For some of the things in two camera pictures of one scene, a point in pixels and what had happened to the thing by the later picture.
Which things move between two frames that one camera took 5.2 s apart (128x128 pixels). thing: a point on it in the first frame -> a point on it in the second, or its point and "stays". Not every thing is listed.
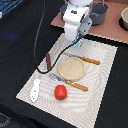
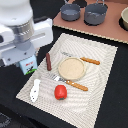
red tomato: (60, 92) stays
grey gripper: (84, 26) -> (18, 53)
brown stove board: (111, 28) stays
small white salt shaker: (35, 90) stays
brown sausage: (48, 61) stays
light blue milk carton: (78, 44) -> (29, 65)
